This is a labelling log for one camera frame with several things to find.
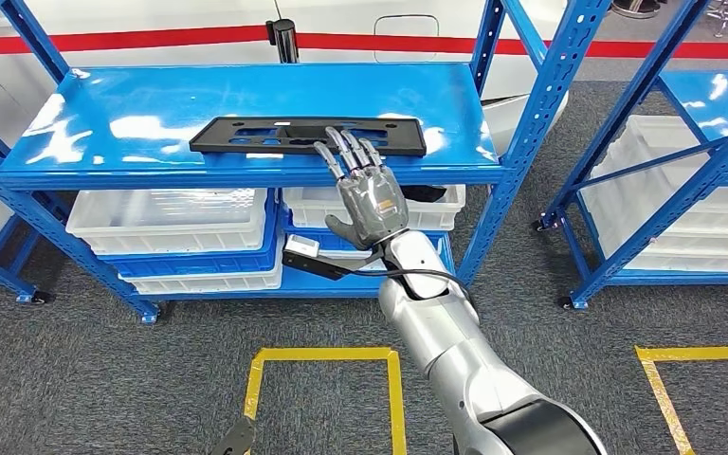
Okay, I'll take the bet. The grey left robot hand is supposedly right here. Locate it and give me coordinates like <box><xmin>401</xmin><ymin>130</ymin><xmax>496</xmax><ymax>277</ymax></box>
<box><xmin>209</xmin><ymin>415</ymin><xmax>257</xmax><ymax>455</ymax></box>

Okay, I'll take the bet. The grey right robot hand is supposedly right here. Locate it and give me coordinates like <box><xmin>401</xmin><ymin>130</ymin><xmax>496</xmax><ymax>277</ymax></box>
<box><xmin>312</xmin><ymin>126</ymin><xmax>410</xmax><ymax>252</ymax></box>

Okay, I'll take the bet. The black plastic panel part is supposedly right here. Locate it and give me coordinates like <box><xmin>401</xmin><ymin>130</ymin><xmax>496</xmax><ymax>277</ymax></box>
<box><xmin>189</xmin><ymin>116</ymin><xmax>428</xmax><ymax>158</ymax></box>

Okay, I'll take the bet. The blue metal shelf rack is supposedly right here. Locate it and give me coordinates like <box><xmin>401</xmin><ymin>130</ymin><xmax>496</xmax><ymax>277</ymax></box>
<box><xmin>0</xmin><ymin>0</ymin><xmax>613</xmax><ymax>326</ymax></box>
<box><xmin>0</xmin><ymin>100</ymin><xmax>51</xmax><ymax>307</ymax></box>
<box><xmin>530</xmin><ymin>0</ymin><xmax>728</xmax><ymax>312</ymax></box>

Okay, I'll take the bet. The black moulded plastic piece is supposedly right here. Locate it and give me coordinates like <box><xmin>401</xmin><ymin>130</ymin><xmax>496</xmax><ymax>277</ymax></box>
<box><xmin>399</xmin><ymin>185</ymin><xmax>448</xmax><ymax>204</ymax></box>

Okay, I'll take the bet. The yellow floor tape square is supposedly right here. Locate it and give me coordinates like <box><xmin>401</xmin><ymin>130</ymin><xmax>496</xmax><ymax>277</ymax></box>
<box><xmin>635</xmin><ymin>344</ymin><xmax>728</xmax><ymax>455</ymax></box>
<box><xmin>238</xmin><ymin>347</ymin><xmax>408</xmax><ymax>455</ymax></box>

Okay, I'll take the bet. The red barrier belt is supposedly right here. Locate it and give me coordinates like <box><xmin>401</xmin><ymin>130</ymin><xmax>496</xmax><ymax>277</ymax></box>
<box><xmin>0</xmin><ymin>25</ymin><xmax>728</xmax><ymax>61</ymax></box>

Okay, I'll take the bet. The white car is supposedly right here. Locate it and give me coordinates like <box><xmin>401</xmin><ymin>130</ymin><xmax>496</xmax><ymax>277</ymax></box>
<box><xmin>0</xmin><ymin>0</ymin><xmax>570</xmax><ymax>157</ymax></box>

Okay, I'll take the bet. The chrome stool base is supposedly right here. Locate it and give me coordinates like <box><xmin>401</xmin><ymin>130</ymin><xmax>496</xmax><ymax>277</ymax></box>
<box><xmin>610</xmin><ymin>0</ymin><xmax>664</xmax><ymax>20</ymax></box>

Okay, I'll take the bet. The chrome chair base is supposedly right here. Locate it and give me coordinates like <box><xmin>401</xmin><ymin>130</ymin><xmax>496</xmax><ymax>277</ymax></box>
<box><xmin>705</xmin><ymin>0</ymin><xmax>728</xmax><ymax>38</ymax></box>

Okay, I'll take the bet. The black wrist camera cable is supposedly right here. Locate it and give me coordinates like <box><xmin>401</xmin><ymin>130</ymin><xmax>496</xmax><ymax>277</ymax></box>
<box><xmin>338</xmin><ymin>266</ymin><xmax>475</xmax><ymax>309</ymax></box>

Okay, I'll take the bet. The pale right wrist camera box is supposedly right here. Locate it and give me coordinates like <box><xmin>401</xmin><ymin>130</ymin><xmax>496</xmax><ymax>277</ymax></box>
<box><xmin>283</xmin><ymin>235</ymin><xmax>322</xmax><ymax>259</ymax></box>

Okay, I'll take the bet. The black stanchion post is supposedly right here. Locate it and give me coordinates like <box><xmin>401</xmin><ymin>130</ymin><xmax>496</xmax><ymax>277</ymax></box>
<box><xmin>265</xmin><ymin>18</ymin><xmax>300</xmax><ymax>64</ymax></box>

